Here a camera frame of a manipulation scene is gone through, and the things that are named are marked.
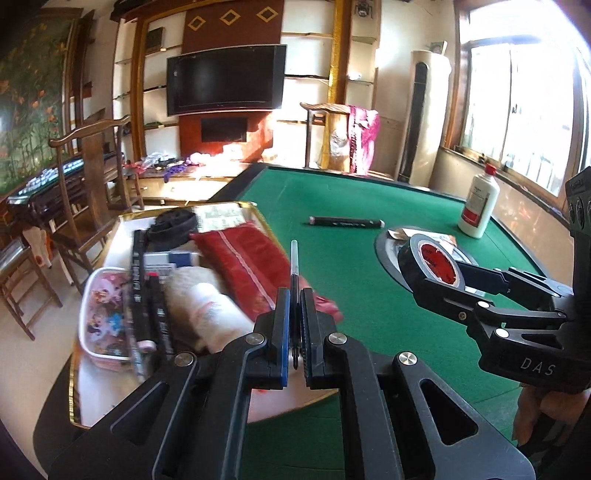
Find white printed medicine box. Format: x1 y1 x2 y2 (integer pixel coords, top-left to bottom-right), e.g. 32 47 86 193
194 205 247 232

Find black flat television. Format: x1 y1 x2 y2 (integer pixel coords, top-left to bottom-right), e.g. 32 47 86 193
166 44 287 117

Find low wooden cabinet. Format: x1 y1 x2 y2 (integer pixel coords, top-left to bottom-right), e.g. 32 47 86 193
124 161 245 206

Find white fluffy ball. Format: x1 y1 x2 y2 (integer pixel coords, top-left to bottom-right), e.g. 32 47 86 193
164 267 218 324

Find black marker red cap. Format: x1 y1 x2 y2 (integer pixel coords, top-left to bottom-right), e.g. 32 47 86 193
147 271 175 365

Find white bottle red cap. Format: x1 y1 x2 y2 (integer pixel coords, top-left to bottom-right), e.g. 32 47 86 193
458 164 500 239

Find black fireplace insert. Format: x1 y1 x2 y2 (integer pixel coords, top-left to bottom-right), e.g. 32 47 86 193
201 115 249 143

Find person's right hand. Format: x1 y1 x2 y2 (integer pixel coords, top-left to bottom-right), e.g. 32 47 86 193
512 387 591 447

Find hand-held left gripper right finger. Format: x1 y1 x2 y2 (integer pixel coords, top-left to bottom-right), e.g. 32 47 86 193
299 287 536 480

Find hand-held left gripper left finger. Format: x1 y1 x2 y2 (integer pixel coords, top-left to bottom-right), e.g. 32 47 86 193
48 287 291 480

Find gold-rimmed cardboard box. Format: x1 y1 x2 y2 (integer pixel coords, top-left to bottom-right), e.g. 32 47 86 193
69 203 345 430

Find large floral painting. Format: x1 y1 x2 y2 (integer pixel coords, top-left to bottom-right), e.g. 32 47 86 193
0 16 81 195

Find purple toy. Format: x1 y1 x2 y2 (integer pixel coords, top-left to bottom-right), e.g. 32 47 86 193
163 159 191 180

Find carved wooden chair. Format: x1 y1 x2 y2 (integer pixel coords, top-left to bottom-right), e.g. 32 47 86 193
300 102 382 175

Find white standing air conditioner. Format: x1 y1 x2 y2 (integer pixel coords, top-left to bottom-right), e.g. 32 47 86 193
397 48 451 185

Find large window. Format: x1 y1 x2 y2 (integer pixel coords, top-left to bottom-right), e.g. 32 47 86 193
441 0 591 195

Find thin black pen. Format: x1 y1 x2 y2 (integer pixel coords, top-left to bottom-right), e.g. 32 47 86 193
290 240 301 370

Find round table control panel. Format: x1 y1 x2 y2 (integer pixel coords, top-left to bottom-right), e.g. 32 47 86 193
375 226 546 298

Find black round container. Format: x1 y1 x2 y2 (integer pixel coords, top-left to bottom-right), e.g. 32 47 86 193
147 209 198 252

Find black marker pink end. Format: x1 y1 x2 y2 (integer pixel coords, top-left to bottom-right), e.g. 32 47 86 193
308 215 385 228

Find cartoon print pencil case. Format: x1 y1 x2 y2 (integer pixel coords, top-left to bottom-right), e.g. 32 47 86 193
78 268 139 372

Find wooden wall shelf unit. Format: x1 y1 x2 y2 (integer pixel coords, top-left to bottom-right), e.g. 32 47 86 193
113 0 384 158

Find white orange object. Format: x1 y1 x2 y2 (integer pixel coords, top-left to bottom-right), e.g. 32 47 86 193
23 226 52 269

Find black tape roll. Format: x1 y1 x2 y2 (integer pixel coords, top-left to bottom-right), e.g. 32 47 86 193
398 234 466 296

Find magenta cloth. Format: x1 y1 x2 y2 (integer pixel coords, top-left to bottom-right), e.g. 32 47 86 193
347 105 380 175

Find dark mahjong table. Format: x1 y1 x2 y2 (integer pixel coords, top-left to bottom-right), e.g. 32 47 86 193
7 154 127 232

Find red fabric pouch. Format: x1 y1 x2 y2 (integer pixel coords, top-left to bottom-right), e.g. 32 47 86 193
190 222 345 324

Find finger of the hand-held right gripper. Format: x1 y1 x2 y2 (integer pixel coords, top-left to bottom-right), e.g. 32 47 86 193
455 263 573 305
413 281 561 347

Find tall wooden chair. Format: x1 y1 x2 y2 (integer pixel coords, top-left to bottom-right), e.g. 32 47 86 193
48 115 145 296

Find black marker pink band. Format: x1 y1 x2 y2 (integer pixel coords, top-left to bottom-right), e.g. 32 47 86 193
130 230 155 354

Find rows of mahjong tiles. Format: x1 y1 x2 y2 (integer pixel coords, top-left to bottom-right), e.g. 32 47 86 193
21 159 86 192

